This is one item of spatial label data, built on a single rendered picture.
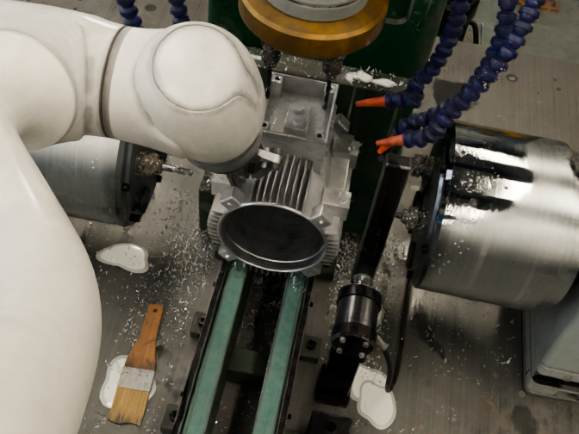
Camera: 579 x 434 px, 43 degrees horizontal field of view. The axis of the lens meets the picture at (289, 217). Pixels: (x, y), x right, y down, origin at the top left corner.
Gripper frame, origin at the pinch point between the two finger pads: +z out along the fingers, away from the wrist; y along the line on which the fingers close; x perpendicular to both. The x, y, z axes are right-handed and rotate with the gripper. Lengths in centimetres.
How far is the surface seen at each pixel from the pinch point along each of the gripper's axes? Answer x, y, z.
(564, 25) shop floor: -126, -97, 202
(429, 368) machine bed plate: 20.6, -34.2, 24.5
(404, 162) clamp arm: -2.3, -20.1, -14.3
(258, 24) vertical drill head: -14.3, -0.7, -15.8
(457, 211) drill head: -0.4, -29.2, -1.8
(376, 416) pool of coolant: 29.2, -26.6, 19.3
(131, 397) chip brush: 33.7, 10.0, 16.1
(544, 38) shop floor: -116, -88, 196
